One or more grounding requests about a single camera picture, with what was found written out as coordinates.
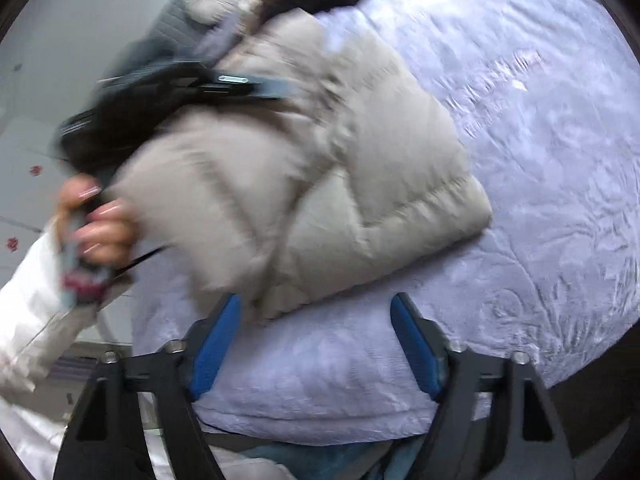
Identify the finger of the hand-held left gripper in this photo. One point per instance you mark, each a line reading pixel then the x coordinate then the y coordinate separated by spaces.
pixel 245 85

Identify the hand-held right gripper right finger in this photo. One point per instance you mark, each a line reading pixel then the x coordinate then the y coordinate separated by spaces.
pixel 413 345

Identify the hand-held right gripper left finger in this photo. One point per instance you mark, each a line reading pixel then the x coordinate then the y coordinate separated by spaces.
pixel 220 345

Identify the beige puffer jacket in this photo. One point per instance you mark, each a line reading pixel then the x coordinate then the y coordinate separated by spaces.
pixel 300 170

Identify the person's left forearm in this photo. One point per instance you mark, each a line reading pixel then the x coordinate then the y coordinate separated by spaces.
pixel 35 320

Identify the person's left hand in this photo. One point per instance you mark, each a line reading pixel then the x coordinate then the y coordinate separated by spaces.
pixel 102 232

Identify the person's blue jeans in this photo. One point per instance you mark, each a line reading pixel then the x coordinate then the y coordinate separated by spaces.
pixel 320 462

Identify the person's white coat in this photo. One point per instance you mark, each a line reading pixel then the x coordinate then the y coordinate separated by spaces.
pixel 60 440

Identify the lavender embossed blanket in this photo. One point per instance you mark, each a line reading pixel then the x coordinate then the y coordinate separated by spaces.
pixel 525 160

